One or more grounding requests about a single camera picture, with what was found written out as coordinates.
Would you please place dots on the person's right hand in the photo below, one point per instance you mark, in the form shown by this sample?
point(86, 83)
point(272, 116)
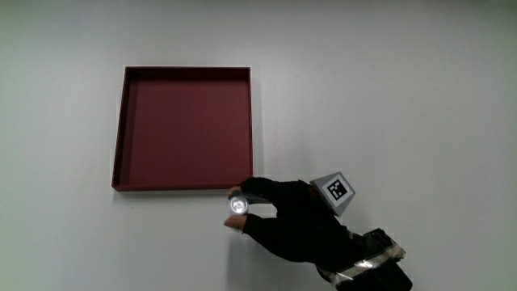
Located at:
point(301, 226)

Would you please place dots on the silver glue stick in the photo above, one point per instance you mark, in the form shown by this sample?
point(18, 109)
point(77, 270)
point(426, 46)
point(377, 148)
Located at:
point(238, 206)

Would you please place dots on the person's right forearm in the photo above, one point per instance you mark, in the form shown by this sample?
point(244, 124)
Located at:
point(375, 266)

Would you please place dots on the dark red square tray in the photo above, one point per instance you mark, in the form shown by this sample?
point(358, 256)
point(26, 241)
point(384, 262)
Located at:
point(190, 133)

